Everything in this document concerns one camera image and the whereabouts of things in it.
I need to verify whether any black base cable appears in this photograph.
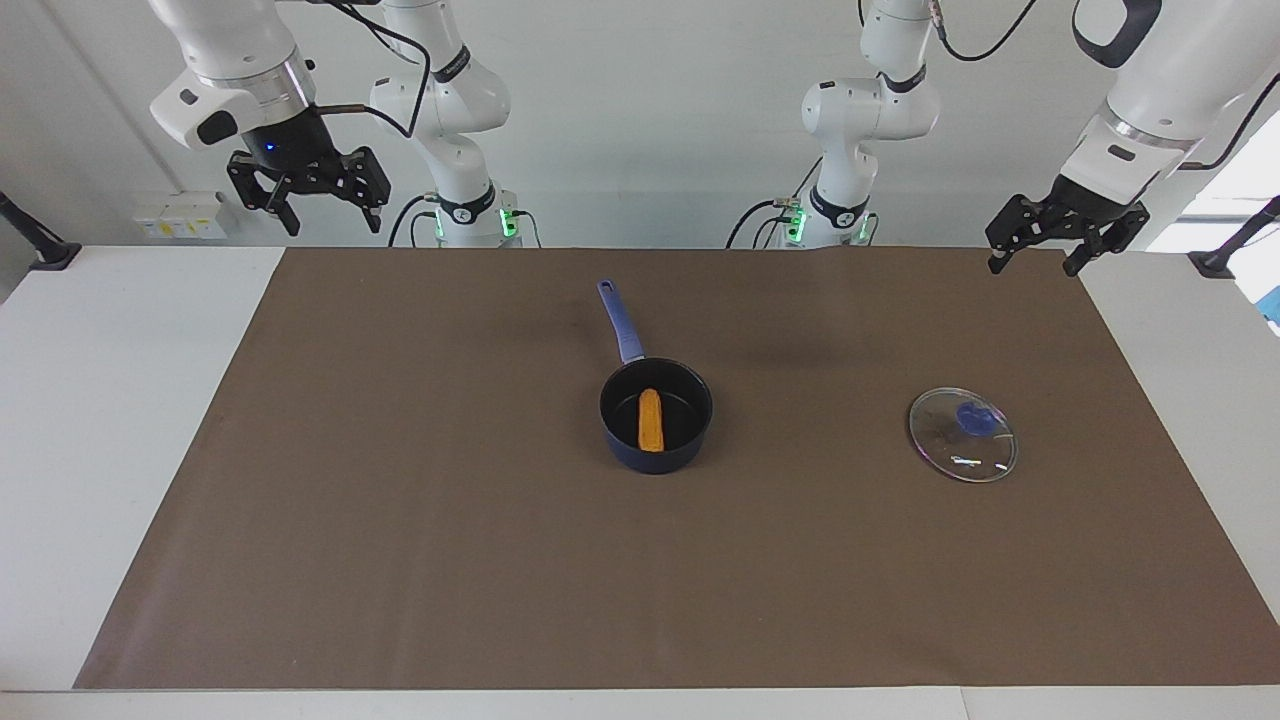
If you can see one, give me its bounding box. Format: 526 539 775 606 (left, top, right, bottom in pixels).
387 194 441 249
726 155 824 250

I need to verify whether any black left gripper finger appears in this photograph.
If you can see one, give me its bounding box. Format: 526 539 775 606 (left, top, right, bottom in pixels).
985 194 1054 275
1062 209 1150 279

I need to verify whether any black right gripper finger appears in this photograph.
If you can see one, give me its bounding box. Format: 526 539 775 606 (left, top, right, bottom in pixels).
226 150 302 237
333 146 392 235

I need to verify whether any yellow corn cob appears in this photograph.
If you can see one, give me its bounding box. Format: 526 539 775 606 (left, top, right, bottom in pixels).
637 388 668 454

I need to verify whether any brown table mat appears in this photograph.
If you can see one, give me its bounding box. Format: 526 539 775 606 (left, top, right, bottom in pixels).
74 246 1280 691

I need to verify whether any black clamp stand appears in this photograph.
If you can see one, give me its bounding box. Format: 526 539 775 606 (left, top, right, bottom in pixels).
0 190 83 272
1187 195 1280 280

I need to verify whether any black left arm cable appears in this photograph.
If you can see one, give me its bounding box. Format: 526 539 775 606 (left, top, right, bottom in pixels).
930 0 1280 172

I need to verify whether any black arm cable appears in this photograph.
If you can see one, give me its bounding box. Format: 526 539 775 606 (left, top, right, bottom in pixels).
930 0 1280 172
325 0 433 140

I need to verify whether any dark blue saucepan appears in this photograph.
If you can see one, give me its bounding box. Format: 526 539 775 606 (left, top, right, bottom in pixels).
596 278 715 475

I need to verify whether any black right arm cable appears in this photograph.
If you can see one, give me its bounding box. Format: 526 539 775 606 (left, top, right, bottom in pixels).
325 0 433 140

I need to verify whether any glass lid with blue knob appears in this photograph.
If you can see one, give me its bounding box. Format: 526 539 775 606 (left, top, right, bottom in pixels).
907 386 1019 485

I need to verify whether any white wall socket box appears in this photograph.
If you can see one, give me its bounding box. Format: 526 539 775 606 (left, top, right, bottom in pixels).
132 191 237 242

